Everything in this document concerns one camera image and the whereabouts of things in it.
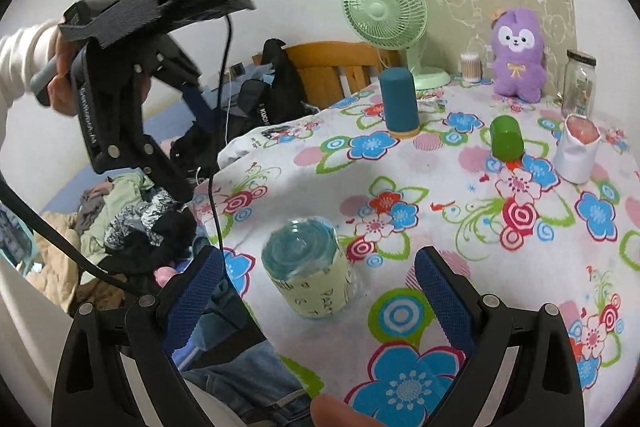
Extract purple plush toy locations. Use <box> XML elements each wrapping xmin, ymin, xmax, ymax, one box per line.
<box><xmin>487</xmin><ymin>8</ymin><xmax>549</xmax><ymax>103</ymax></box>

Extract clear cup with yellow label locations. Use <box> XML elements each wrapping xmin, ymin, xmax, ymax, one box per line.
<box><xmin>261</xmin><ymin>216</ymin><xmax>357</xmax><ymax>321</ymax></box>

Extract person's right hand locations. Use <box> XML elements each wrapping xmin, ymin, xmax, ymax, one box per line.
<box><xmin>310</xmin><ymin>394</ymin><xmax>383</xmax><ymax>427</ymax></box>

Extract thick black cable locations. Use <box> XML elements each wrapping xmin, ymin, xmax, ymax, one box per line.
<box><xmin>0</xmin><ymin>174</ymin><xmax>143</xmax><ymax>299</ymax></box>

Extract cotton swab container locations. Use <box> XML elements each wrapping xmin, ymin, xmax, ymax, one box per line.
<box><xmin>458</xmin><ymin>51</ymin><xmax>484</xmax><ymax>83</ymax></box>

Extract floral tablecloth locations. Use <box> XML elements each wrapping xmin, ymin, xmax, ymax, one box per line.
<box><xmin>190</xmin><ymin>74</ymin><xmax>640</xmax><ymax>427</ymax></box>

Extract thin black cable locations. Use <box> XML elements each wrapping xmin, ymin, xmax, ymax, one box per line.
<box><xmin>207</xmin><ymin>13</ymin><xmax>235</xmax><ymax>255</ymax></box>

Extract person's blue jeans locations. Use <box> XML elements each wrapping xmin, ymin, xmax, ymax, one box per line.
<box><xmin>170</xmin><ymin>299</ymin><xmax>315</xmax><ymax>427</ymax></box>

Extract green table fan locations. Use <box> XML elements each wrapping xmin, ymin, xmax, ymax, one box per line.
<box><xmin>341</xmin><ymin>0</ymin><xmax>452</xmax><ymax>90</ymax></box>

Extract white paper cup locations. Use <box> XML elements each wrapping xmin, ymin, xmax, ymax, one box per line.
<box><xmin>552</xmin><ymin>114</ymin><xmax>600</xmax><ymax>186</ymax></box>

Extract black bag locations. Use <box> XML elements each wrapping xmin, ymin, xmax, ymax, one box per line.
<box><xmin>169</xmin><ymin>38</ymin><xmax>312</xmax><ymax>174</ymax></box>

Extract beige printed wall sheet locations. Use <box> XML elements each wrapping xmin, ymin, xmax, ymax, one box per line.
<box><xmin>419</xmin><ymin>0</ymin><xmax>577</xmax><ymax>84</ymax></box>

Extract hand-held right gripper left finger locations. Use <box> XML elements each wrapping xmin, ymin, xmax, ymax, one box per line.
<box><xmin>50</xmin><ymin>246</ymin><xmax>226</xmax><ymax>427</ymax></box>

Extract white printed cloth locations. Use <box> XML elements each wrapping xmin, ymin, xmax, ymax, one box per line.
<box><xmin>219</xmin><ymin>121</ymin><xmax>323</xmax><ymax>168</ymax></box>

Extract person's left forearm white sleeve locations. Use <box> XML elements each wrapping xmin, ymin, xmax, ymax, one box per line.
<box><xmin>0</xmin><ymin>19</ymin><xmax>62</xmax><ymax>158</ymax></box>

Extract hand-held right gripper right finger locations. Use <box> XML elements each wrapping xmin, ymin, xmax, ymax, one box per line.
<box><xmin>414</xmin><ymin>246</ymin><xmax>586</xmax><ymax>427</ymax></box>

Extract green cup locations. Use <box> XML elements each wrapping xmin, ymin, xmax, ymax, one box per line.
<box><xmin>488</xmin><ymin>115</ymin><xmax>525</xmax><ymax>163</ymax></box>

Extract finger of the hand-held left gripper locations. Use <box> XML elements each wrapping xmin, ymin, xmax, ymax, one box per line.
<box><xmin>145</xmin><ymin>32</ymin><xmax>217</xmax><ymax>130</ymax></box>
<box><xmin>95</xmin><ymin>132</ymin><xmax>196</xmax><ymax>204</ymax></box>

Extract pile of clothes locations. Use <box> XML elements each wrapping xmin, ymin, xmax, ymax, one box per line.
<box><xmin>29</xmin><ymin>172</ymin><xmax>202</xmax><ymax>314</ymax></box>

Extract glass jar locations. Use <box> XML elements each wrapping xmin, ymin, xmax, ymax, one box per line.
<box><xmin>560</xmin><ymin>49</ymin><xmax>599</xmax><ymax>118</ymax></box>

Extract person's left hand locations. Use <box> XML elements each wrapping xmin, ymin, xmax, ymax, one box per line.
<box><xmin>46</xmin><ymin>27</ymin><xmax>83</xmax><ymax>115</ymax></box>

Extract wooden chair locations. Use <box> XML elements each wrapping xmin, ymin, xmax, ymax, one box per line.
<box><xmin>252</xmin><ymin>41</ymin><xmax>404</xmax><ymax>110</ymax></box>

